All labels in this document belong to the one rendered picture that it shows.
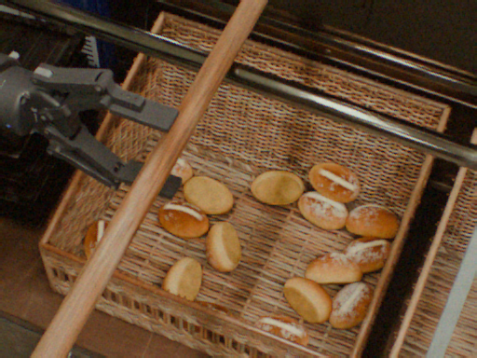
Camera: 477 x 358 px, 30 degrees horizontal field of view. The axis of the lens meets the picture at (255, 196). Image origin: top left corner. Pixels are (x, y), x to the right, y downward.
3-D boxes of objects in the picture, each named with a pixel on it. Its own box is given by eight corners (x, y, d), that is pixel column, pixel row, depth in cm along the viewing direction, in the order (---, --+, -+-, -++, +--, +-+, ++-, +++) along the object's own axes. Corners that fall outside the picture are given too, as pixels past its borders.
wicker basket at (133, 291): (166, 104, 187) (159, 5, 164) (427, 196, 176) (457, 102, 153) (45, 293, 160) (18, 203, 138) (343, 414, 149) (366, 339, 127)
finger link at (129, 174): (117, 176, 106) (118, 180, 107) (171, 197, 105) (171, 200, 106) (129, 158, 108) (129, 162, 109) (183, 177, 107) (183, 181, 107)
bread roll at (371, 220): (397, 232, 170) (402, 204, 169) (399, 242, 164) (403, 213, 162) (344, 225, 171) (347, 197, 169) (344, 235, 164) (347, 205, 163)
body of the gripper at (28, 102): (16, 48, 104) (87, 74, 102) (28, 98, 111) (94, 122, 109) (-20, 93, 100) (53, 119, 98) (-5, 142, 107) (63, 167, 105)
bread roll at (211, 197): (222, 221, 165) (226, 227, 170) (238, 189, 166) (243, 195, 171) (174, 198, 167) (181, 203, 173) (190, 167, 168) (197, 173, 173)
